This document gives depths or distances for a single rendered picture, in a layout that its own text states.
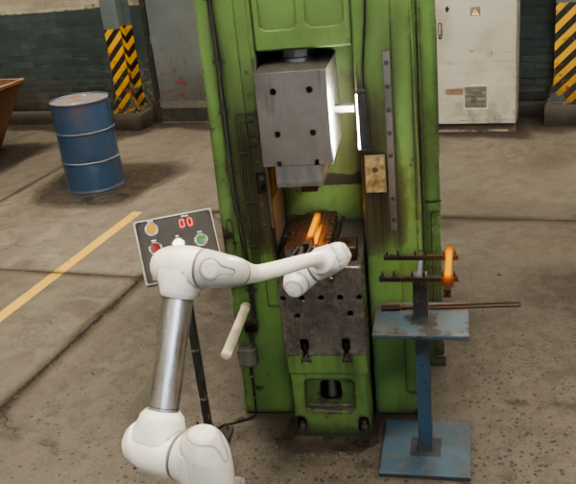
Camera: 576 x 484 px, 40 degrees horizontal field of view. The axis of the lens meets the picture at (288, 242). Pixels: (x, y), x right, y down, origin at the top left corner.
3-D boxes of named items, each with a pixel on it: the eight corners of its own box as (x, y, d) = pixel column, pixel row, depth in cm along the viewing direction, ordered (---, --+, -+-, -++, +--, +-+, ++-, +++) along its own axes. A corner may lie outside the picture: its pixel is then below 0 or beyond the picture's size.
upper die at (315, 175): (323, 185, 336) (321, 164, 332) (276, 187, 339) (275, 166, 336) (332, 156, 374) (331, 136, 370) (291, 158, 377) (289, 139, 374)
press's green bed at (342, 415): (372, 439, 377) (367, 354, 359) (296, 438, 384) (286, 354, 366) (377, 375, 427) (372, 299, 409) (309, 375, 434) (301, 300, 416)
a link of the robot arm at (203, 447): (220, 508, 248) (210, 451, 239) (172, 495, 256) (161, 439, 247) (245, 476, 261) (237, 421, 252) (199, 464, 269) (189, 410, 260)
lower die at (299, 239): (329, 261, 349) (327, 243, 346) (285, 262, 353) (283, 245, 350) (338, 225, 388) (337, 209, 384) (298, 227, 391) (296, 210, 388)
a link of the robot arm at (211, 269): (252, 254, 264) (219, 251, 270) (226, 250, 248) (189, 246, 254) (248, 293, 263) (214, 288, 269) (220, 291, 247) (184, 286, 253)
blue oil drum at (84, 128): (107, 195, 763) (88, 105, 729) (55, 194, 782) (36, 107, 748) (135, 175, 814) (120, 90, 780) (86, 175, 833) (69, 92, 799)
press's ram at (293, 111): (353, 162, 330) (347, 66, 314) (263, 167, 336) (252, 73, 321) (360, 135, 368) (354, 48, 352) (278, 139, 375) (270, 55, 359)
